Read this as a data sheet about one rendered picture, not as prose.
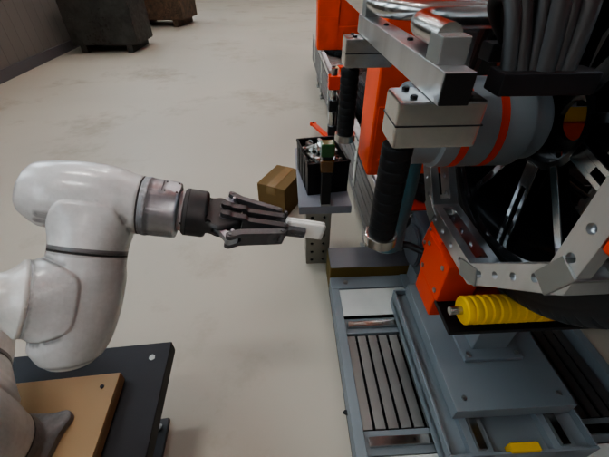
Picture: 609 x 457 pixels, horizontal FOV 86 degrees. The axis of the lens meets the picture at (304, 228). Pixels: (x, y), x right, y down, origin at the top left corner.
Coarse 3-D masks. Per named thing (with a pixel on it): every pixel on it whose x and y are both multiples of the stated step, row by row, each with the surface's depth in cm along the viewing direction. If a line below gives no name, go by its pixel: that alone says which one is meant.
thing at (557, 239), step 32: (608, 0) 45; (480, 64) 70; (608, 64) 44; (576, 96) 54; (608, 96) 47; (608, 128) 47; (544, 160) 58; (576, 160) 50; (608, 160) 46; (480, 192) 76; (512, 192) 76; (544, 192) 76; (480, 224) 72; (512, 224) 64; (544, 224) 71; (512, 256) 62; (544, 256) 60
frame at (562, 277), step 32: (480, 0) 58; (448, 192) 77; (608, 192) 34; (448, 224) 70; (576, 224) 38; (608, 224) 34; (480, 256) 65; (576, 256) 38; (512, 288) 49; (544, 288) 43; (576, 288) 39; (608, 288) 40
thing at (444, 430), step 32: (416, 352) 96; (416, 384) 96; (448, 416) 85; (512, 416) 85; (544, 416) 82; (576, 416) 83; (448, 448) 77; (480, 448) 76; (512, 448) 76; (544, 448) 79; (576, 448) 77
